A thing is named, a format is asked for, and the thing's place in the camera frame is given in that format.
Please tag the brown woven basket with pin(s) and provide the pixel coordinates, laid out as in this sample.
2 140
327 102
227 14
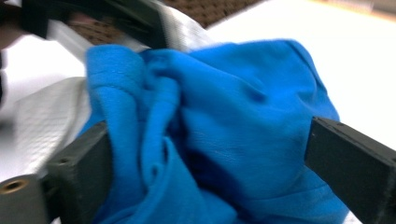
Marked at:
214 11

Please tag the white mesh laundry bag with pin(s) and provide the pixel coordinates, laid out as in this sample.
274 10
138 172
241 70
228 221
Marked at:
40 118

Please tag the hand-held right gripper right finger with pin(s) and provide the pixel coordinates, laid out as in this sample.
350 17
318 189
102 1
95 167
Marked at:
351 168

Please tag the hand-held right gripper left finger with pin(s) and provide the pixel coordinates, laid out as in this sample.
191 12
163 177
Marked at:
81 174

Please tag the blue cloth garment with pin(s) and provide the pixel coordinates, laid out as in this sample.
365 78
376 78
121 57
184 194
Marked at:
218 130

